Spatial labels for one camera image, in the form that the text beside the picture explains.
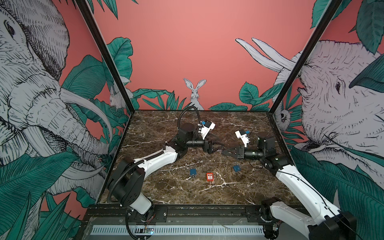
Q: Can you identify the blue padlock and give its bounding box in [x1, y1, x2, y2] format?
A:
[190, 169, 197, 178]
[233, 165, 241, 173]

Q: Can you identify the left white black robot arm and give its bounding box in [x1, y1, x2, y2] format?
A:
[107, 121, 223, 216]

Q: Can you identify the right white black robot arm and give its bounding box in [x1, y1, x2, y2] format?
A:
[222, 135, 358, 240]

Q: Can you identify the red safety padlock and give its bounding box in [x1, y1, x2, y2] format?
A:
[206, 173, 214, 182]

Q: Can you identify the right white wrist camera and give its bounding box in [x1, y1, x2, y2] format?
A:
[235, 130, 250, 148]

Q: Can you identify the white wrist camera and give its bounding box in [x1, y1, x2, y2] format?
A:
[199, 121, 216, 140]
[235, 130, 250, 148]

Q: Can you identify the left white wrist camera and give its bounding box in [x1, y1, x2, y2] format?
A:
[199, 121, 216, 140]

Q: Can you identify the left black corrugated cable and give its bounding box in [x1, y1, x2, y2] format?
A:
[176, 105, 202, 131]

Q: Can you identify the black mounting rail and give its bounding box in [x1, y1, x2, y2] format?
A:
[86, 204, 301, 224]

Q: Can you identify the white slotted cable duct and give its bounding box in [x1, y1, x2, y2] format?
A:
[91, 225, 264, 236]

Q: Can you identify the left black frame post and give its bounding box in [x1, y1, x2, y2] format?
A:
[76, 0, 135, 114]

